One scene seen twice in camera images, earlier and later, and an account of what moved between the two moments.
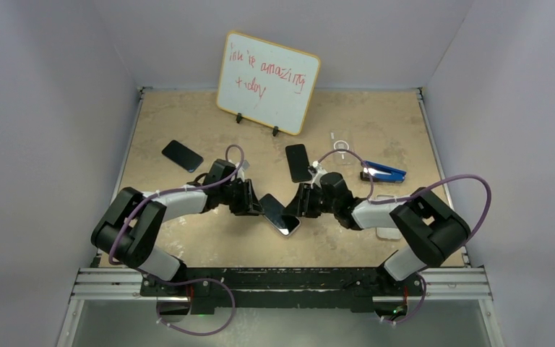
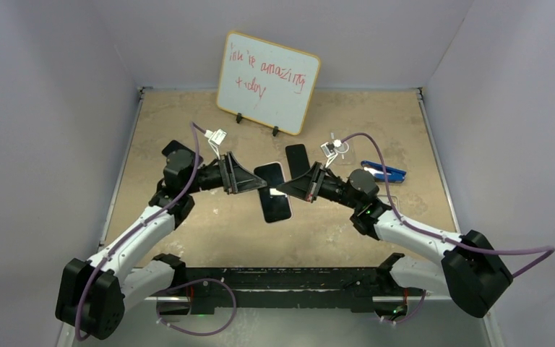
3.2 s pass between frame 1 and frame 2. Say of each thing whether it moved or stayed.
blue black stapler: stayed
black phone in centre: stayed
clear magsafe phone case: stayed
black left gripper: moved
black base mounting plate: stayed
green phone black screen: moved
